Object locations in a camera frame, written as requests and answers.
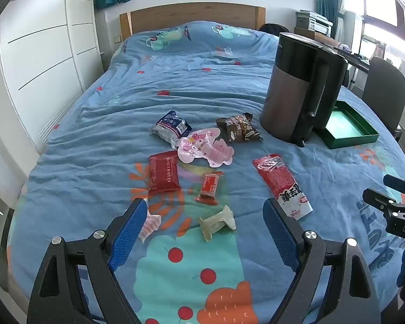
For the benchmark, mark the pink cartoon snack packet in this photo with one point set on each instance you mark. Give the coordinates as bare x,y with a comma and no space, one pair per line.
202,146

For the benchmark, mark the blue printed blanket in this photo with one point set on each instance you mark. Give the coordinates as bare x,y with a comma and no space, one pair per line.
189,84

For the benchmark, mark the grey chair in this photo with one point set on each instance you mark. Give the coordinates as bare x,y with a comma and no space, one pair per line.
384,91

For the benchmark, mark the dark desk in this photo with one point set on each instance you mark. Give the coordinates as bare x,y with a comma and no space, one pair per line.
337,45

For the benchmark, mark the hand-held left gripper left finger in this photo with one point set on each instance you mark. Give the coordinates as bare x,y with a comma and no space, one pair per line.
128,233

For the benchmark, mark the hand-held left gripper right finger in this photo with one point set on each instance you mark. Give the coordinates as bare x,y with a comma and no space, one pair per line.
280,237

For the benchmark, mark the dark blue snack packet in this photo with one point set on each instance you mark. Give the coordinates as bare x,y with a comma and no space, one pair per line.
171,126

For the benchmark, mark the grey printer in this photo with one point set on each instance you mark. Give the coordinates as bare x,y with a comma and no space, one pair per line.
314,22

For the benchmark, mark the long red snack packet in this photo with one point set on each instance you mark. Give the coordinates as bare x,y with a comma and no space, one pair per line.
283,182

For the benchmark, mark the black and brown kettle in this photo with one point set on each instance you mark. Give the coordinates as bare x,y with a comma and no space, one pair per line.
290,91

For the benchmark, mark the brown snack packet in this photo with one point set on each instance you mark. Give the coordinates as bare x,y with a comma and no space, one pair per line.
239,127

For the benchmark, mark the green tray box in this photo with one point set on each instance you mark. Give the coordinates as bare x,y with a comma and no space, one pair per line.
344,121

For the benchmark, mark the red square snack packet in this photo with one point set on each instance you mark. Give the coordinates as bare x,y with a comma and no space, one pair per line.
163,172

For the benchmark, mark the pink striped candy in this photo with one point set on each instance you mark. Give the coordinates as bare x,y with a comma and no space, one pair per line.
150,226

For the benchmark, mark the small red snack bar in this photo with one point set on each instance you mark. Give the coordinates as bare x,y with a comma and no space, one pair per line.
209,187

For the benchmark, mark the white wardrobe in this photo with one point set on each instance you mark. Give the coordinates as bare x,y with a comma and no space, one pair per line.
44,50

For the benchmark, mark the cream wrapped candy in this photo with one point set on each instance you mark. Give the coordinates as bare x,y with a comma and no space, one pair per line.
216,222

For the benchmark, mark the wooden headboard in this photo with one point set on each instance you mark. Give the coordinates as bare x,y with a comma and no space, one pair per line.
192,15

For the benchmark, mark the black bag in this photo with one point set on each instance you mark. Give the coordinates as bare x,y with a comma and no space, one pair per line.
273,29

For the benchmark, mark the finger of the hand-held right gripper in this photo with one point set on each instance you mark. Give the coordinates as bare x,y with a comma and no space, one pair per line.
402,184
381,199

